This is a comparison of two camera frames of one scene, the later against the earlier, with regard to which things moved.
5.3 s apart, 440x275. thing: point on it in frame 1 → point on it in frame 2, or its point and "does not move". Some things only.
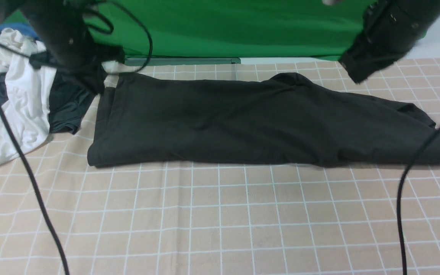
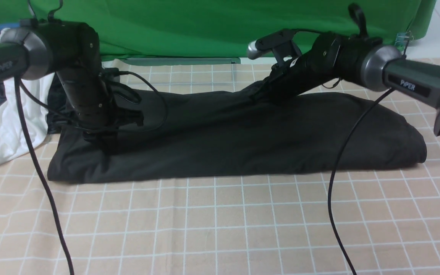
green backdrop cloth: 315,29 does not move
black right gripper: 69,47 → 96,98
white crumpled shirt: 25,63 does not move
